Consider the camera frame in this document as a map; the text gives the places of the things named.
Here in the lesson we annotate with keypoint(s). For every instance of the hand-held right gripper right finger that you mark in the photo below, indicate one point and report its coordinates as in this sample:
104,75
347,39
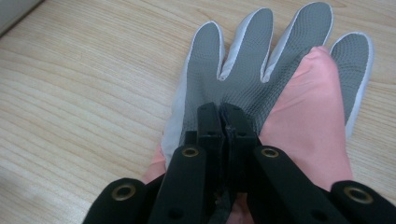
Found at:
239,140

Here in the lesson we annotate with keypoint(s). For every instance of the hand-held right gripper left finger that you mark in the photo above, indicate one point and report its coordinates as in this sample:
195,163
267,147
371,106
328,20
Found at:
214,137

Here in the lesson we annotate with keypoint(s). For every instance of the pink glove with grey palm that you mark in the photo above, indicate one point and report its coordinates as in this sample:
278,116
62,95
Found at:
243,77

